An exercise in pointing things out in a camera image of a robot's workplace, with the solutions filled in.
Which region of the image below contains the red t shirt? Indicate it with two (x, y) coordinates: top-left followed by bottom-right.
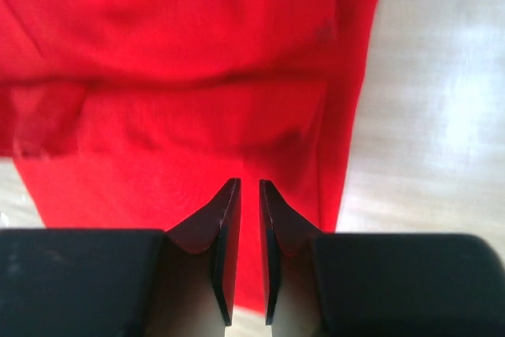
(1, 0), (378, 312)

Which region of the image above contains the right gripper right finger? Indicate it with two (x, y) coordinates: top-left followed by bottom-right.
(260, 180), (504, 336)

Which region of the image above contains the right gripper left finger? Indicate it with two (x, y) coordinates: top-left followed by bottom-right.
(1, 178), (241, 336)

